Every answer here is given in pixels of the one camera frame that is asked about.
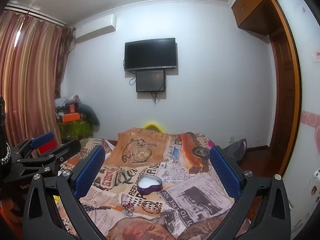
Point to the yellow cartoon blanket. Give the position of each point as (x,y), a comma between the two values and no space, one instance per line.
(56,198)

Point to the white curtain rail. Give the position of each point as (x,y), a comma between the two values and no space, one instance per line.
(35,13)

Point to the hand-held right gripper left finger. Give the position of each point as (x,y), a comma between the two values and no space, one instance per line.
(90,170)

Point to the brown wooden door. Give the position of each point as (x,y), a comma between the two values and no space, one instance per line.
(282,92)

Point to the red box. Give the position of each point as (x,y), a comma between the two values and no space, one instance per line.
(47,148)

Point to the white plastic bag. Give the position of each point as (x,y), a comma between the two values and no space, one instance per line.
(60,102)

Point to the white wardrobe sliding door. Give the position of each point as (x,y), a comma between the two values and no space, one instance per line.
(307,92)

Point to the pink cloth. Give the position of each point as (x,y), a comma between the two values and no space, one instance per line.
(212,143)

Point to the small black wall monitor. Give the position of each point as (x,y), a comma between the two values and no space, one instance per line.
(150,81)

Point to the red sticker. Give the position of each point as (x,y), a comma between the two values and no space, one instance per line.
(317,56)

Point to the purple heart-shaped tin box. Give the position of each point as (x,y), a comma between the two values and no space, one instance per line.
(150,180)

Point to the wooden overhead cabinet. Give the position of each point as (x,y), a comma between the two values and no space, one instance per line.
(252,7)

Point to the newspaper print blanket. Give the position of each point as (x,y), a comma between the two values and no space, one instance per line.
(175,197)

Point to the grey backpack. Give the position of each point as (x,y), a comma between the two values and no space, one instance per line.
(236,151)

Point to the white air conditioner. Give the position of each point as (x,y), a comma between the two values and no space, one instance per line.
(96,28)

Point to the large black wall television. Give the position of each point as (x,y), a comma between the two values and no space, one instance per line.
(150,53)

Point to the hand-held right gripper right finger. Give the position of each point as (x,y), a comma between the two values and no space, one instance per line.
(225,172)

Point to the orange box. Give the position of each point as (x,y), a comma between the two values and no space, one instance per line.
(71,117)

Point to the striped brown curtain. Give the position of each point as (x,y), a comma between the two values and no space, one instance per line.
(32,80)

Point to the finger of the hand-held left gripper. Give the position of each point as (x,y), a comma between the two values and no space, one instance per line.
(67,150)
(41,140)

